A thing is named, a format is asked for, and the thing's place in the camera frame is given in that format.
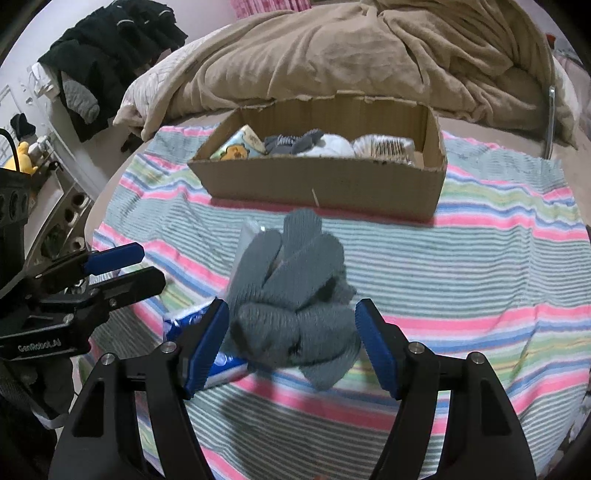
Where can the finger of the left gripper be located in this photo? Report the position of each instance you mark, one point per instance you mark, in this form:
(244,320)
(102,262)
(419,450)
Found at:
(115,258)
(130,288)

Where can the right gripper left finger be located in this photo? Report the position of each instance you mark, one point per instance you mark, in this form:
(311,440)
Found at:
(200,344)

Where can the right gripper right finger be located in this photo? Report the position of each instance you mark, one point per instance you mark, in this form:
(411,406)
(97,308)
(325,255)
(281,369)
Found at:
(385,345)

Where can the blue tissue pack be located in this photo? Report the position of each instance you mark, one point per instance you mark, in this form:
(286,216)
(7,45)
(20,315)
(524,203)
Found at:
(225,368)

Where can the bear print tissue pack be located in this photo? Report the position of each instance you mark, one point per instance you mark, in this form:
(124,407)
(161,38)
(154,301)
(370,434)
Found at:
(244,144)

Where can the grey dotted knit glove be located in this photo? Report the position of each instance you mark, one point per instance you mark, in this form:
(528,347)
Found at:
(280,145)

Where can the left gloved hand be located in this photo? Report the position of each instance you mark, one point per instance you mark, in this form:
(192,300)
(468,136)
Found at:
(44,387)

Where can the white shelf rack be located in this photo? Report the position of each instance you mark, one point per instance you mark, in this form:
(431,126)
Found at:
(58,208)

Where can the yellow plush toy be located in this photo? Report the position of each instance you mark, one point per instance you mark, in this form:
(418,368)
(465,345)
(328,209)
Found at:
(23,160)

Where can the striped towel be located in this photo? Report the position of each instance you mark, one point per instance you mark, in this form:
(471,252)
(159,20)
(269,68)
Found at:
(504,270)

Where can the cardboard box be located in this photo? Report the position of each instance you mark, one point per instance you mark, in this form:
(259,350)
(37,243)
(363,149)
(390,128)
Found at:
(359,185)

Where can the white striped socks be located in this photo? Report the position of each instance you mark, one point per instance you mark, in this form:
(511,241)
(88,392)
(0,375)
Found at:
(385,147)

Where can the pile of black clothes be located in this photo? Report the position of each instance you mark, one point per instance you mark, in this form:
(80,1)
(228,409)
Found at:
(96,60)

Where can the white rolled socks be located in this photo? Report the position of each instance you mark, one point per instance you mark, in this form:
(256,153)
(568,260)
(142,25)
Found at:
(332,146)

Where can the pink curtain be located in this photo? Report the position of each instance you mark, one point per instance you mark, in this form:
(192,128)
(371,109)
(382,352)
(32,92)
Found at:
(246,8)

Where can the beige blanket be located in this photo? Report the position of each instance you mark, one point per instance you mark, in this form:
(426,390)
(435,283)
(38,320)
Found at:
(479,61)

